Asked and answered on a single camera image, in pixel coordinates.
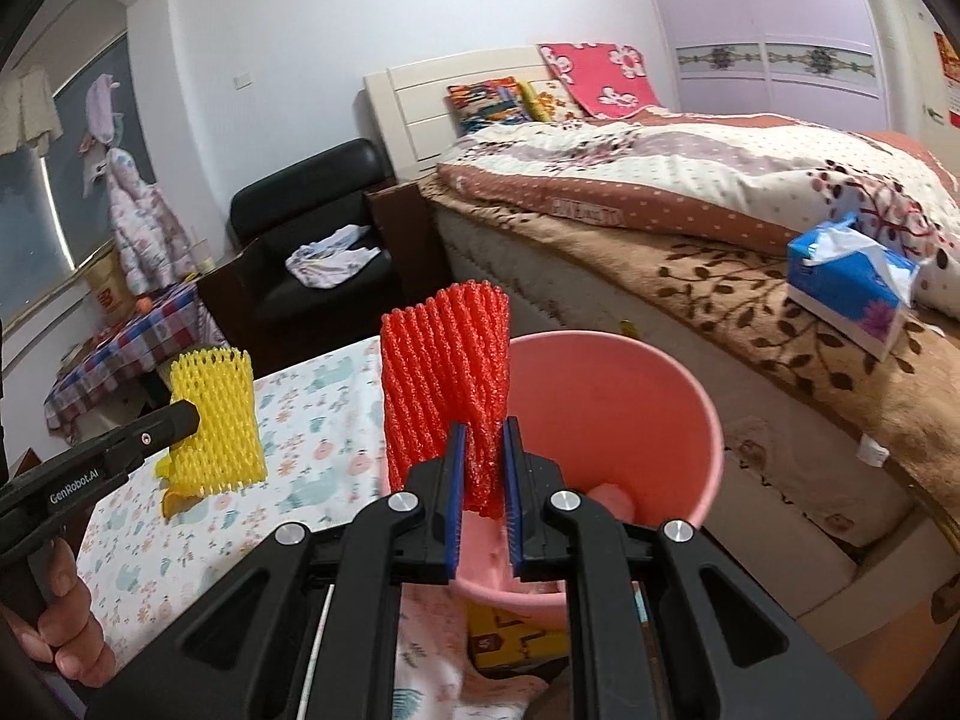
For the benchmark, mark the blue tissue pack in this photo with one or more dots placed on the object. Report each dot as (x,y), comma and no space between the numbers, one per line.
(854,283)

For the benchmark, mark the yellow floral pillow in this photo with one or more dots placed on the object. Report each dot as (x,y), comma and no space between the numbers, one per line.
(549,101)

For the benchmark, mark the pink plastic trash bucket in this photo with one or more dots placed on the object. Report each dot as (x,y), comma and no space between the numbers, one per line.
(609,409)

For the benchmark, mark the pink floral pillow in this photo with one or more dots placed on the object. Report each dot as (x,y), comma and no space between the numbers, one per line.
(608,81)

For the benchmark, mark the white cloth on armchair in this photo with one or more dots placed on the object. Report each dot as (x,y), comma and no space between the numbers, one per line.
(329,263)

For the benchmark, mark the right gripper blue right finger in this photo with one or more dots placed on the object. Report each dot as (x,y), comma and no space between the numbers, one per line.
(513,453)

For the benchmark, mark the yellow foam fruit net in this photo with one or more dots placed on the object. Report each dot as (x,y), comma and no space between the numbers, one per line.
(224,453)

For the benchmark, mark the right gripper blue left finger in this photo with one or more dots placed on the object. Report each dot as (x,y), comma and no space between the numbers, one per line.
(453,500)

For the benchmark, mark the floral white quilt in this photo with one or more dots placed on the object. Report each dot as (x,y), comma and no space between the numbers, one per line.
(756,181)

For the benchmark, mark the plastic cup with straw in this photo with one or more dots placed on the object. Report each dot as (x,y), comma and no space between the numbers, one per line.
(203,257)

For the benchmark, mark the red door poster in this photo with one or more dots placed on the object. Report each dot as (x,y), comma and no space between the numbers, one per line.
(950,63)

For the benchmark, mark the bed with brown blanket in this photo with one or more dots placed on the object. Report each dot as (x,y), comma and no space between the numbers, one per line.
(841,485)

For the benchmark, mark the orange white plastic bag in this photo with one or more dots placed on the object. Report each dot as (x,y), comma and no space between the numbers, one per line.
(617,501)

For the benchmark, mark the brown paper bag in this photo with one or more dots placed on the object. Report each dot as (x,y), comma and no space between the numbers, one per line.
(108,287)

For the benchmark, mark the person's left hand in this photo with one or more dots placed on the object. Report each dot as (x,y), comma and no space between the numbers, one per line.
(67,633)

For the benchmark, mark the colourful patterned pillow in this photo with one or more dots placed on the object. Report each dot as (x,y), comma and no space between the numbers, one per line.
(480,104)

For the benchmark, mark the hanging lilac hat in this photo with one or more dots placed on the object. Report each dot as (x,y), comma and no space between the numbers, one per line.
(99,109)

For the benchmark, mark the white wooden headboard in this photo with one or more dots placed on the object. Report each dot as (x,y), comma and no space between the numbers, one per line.
(411,106)

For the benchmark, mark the floral tablecloth on table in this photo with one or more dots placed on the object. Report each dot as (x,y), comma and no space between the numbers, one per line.
(320,428)

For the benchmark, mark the black leather armchair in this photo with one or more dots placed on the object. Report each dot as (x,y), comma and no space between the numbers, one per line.
(262,309)

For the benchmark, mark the hanging floral puffer jacket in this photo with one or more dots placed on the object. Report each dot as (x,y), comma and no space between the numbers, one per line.
(153,248)

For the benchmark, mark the lilac wardrobe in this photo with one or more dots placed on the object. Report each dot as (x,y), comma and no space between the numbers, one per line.
(815,60)

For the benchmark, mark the plaid cloth side table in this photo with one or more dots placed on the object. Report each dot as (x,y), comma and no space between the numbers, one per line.
(177,323)

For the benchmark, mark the hanging white cap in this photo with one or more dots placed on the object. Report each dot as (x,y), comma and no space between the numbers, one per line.
(94,161)

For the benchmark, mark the hanging cream cardigan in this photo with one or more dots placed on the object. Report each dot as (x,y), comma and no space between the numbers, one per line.
(28,116)

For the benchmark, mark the red foam fruit net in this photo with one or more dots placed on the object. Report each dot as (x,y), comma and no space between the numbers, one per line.
(443,361)

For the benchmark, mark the wall socket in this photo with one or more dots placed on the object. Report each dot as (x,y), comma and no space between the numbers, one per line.
(243,79)

